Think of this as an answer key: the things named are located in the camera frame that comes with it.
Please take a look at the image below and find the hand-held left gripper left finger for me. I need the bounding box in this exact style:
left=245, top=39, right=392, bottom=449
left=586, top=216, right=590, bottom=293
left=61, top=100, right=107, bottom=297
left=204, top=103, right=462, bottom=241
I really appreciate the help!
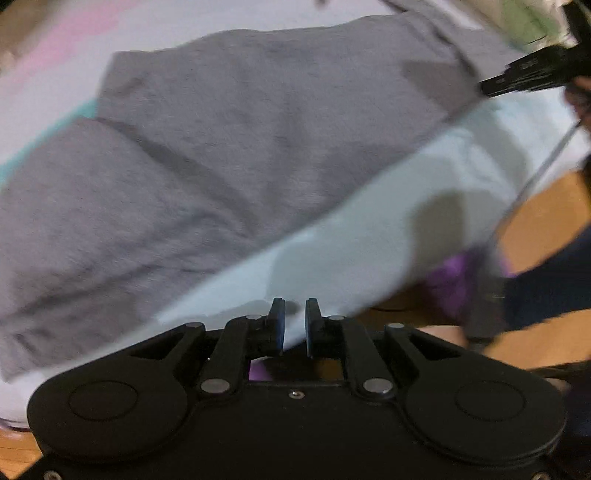
left=129, top=298, right=286, bottom=400

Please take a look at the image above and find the grey cable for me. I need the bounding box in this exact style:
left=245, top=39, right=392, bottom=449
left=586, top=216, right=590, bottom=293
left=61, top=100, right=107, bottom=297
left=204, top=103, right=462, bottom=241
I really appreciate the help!
left=464, top=121, right=581, bottom=344

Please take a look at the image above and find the green cloth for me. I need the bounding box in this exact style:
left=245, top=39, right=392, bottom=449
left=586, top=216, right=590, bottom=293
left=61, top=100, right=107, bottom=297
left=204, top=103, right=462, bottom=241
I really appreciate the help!
left=501, top=0, right=571, bottom=44

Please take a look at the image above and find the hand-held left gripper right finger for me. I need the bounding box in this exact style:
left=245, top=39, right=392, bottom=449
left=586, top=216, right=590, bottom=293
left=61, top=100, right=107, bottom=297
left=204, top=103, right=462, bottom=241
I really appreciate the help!
left=305, top=298, right=463, bottom=403

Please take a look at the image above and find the dark navy clothing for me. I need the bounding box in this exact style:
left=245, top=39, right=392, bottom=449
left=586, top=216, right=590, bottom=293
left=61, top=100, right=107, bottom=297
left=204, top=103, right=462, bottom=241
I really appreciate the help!
left=501, top=226, right=591, bottom=334

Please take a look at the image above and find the grey towel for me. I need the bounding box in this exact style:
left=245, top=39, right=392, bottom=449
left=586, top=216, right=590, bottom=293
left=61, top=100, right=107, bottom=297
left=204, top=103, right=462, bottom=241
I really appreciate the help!
left=0, top=10, right=504, bottom=384

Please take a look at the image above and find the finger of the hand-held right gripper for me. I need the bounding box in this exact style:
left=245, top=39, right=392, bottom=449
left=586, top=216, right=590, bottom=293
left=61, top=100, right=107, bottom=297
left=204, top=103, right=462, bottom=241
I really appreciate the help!
left=479, top=44, right=591, bottom=99

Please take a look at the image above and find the purple cloth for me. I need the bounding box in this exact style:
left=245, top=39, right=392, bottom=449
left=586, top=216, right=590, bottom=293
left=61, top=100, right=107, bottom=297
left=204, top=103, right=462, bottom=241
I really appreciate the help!
left=422, top=251, right=511, bottom=324

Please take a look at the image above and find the pastel floral blanket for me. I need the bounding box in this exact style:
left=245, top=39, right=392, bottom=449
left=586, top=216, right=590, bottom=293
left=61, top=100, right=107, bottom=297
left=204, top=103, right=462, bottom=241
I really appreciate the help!
left=0, top=0, right=583, bottom=430

